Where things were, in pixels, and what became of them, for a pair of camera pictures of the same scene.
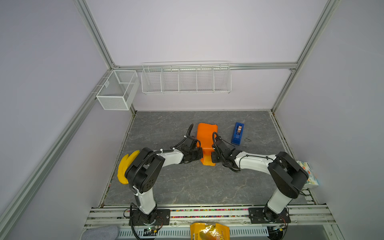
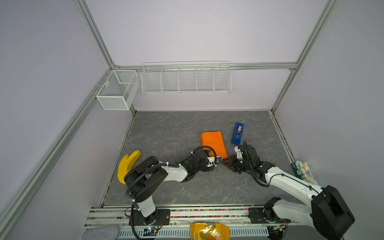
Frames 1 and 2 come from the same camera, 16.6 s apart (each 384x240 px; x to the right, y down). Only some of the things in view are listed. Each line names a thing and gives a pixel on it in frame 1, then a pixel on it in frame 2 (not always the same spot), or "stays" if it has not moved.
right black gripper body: (214, 158) -> (238, 164)
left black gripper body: (195, 154) -> (203, 168)
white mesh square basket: (119, 90) stays
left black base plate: (159, 217) stays
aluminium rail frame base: (118, 216) stays
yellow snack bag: (200, 231) stays
